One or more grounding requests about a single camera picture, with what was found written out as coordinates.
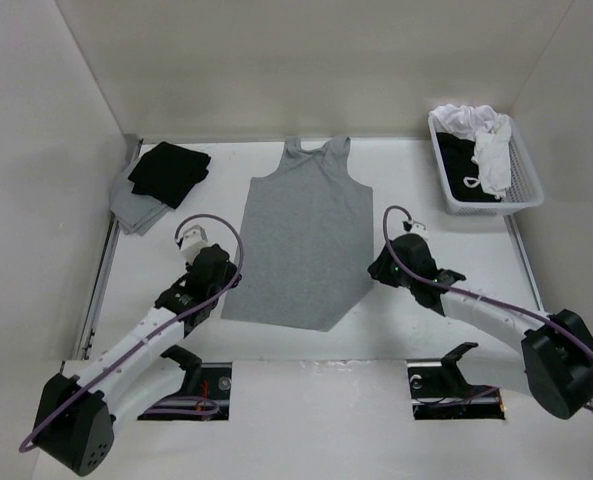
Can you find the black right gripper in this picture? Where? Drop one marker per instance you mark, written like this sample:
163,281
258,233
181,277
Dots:
379,268

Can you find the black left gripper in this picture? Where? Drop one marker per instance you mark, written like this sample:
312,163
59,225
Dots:
229,273

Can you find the grey tank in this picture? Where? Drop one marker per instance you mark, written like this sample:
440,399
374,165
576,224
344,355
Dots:
308,235
136,214

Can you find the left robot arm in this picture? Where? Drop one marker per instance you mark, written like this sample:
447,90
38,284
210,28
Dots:
79,416

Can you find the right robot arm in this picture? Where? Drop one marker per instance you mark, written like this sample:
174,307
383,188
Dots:
553,353

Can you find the folded grey tank top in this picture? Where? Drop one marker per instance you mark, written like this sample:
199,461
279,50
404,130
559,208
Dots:
136,214

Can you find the black tank top in basket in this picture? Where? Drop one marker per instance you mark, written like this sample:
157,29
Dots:
462,173

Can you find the folded black tank top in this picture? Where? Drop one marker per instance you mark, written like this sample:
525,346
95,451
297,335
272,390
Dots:
168,173

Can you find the white tank top in basket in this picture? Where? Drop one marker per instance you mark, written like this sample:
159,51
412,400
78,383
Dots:
491,132

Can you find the white plastic laundry basket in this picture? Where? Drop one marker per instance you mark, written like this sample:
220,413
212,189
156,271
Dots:
525,191

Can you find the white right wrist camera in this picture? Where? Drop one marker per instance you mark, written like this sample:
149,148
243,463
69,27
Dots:
416,228

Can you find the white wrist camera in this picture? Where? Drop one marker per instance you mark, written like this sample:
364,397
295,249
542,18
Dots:
416,228
191,242

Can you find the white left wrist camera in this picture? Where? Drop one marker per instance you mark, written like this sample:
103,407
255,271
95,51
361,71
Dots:
191,242

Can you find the right metal table rail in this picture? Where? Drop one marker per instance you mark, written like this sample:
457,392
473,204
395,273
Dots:
521,253

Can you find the metal table rail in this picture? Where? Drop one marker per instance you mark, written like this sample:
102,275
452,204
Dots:
521,253
87,324

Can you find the left metal table rail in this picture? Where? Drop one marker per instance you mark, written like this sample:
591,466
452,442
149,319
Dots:
87,324

